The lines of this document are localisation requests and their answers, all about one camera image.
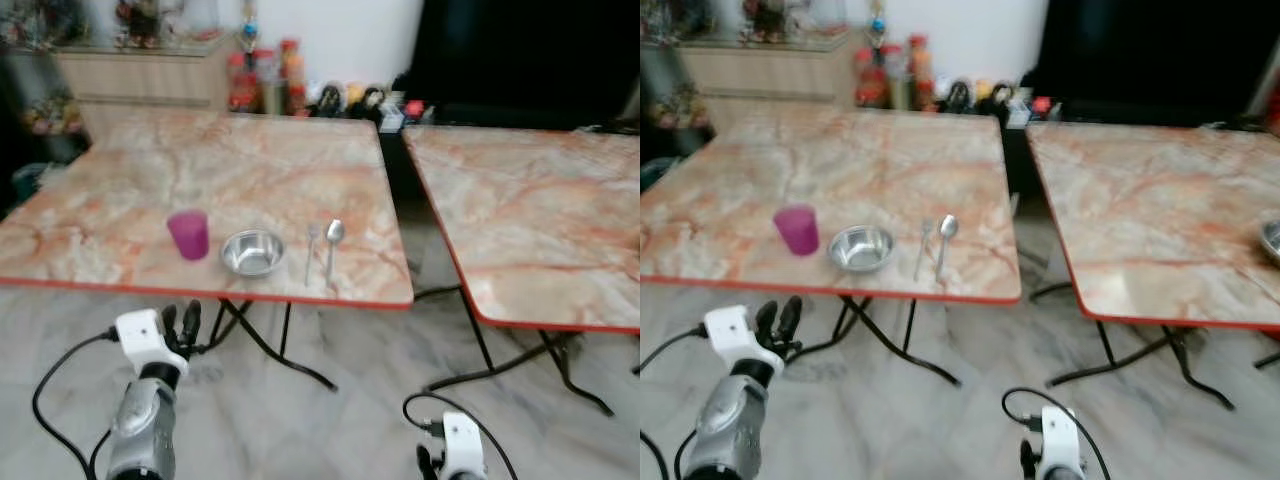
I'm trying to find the small flower basket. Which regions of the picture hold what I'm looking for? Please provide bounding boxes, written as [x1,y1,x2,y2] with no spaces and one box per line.
[673,84,738,130]
[22,89,83,137]

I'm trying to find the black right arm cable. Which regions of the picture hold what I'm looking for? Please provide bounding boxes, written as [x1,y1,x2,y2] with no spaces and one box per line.
[402,391,520,480]
[1001,386,1112,480]

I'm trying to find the clear jar with red cap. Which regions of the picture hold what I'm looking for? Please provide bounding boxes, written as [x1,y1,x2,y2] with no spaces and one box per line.
[884,43,912,111]
[255,47,285,115]

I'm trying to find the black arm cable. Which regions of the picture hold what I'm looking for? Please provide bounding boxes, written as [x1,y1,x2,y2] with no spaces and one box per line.
[1001,386,1112,480]
[31,327,122,480]
[402,391,520,480]
[640,322,710,480]

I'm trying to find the small steel bowl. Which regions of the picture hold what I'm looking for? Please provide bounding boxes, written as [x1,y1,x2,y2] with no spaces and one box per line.
[220,229,287,278]
[828,224,896,274]

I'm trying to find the artificial flower arrangement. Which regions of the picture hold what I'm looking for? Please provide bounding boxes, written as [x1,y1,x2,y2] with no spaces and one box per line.
[0,0,93,51]
[741,0,803,44]
[640,0,718,47]
[114,0,168,50]

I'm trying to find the steel spoon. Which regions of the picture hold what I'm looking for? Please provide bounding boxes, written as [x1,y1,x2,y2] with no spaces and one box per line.
[934,214,960,284]
[322,218,346,289]

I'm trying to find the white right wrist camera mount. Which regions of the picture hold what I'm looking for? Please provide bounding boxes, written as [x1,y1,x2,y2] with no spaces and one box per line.
[441,411,489,480]
[1039,404,1087,480]

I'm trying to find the light wooden cabinet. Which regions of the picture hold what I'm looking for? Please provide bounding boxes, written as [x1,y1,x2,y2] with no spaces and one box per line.
[50,34,243,143]
[668,33,873,137]

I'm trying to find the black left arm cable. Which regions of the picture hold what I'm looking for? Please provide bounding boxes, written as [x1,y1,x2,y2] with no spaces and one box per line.
[31,327,122,480]
[640,322,710,480]

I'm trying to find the tall orange bottle red cap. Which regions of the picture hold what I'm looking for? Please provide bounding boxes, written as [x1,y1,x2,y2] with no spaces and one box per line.
[280,37,308,117]
[908,33,936,113]

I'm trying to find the pink plastic cup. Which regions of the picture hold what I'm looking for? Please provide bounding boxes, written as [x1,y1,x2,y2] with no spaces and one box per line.
[166,209,211,262]
[773,204,820,257]

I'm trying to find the black television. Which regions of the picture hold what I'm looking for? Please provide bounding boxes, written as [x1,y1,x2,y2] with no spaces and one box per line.
[1028,0,1280,101]
[403,0,641,103]

